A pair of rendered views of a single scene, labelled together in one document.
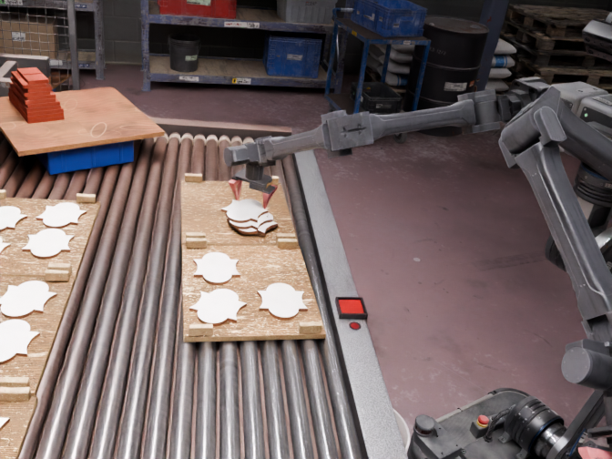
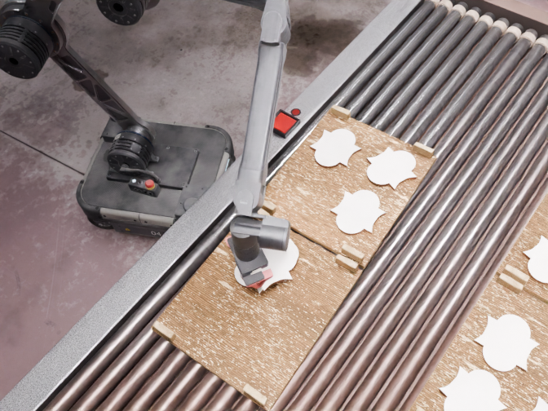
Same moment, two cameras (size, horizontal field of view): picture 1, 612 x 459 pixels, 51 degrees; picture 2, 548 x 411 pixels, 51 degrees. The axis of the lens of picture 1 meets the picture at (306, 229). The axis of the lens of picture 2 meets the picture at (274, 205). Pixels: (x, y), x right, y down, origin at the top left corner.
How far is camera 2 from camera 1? 226 cm
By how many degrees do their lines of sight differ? 82
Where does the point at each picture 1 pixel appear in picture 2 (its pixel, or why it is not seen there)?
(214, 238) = (323, 260)
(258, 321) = (370, 141)
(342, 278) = not seen: hidden behind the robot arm
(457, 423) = (156, 206)
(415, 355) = (54, 334)
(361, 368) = (329, 82)
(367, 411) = (356, 59)
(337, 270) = not seen: hidden behind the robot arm
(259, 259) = (307, 206)
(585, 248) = not seen: outside the picture
